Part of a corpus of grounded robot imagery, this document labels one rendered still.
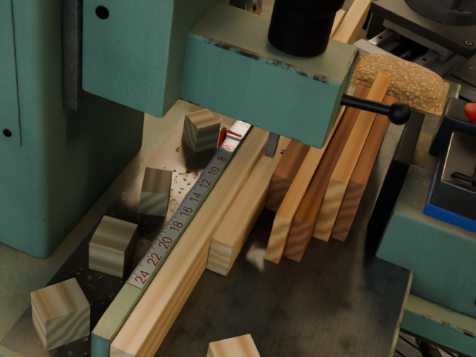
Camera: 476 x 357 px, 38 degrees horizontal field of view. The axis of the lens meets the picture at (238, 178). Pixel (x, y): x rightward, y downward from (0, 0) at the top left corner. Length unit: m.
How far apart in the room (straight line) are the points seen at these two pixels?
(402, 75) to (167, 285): 0.47
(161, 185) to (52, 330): 0.22
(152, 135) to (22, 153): 0.29
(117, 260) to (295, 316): 0.21
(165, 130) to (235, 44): 0.35
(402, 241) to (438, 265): 0.04
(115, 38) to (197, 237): 0.17
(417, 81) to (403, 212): 0.30
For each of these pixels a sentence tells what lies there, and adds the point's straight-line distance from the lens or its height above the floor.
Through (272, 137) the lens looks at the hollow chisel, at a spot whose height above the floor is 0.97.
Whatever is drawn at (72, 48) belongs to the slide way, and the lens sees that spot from 0.60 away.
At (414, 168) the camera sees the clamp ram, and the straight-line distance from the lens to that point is 0.68.
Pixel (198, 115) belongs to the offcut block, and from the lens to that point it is 0.88.
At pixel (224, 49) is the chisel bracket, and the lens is 0.58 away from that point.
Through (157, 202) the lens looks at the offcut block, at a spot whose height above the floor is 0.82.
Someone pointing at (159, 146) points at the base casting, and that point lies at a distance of 0.89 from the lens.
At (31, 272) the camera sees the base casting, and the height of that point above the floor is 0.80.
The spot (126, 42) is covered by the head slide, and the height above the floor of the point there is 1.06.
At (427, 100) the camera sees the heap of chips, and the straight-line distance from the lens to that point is 0.89.
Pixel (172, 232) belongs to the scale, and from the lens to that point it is 0.56.
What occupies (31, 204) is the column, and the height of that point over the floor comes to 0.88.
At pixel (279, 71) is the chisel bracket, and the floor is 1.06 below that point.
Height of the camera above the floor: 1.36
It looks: 41 degrees down
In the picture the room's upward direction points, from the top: 12 degrees clockwise
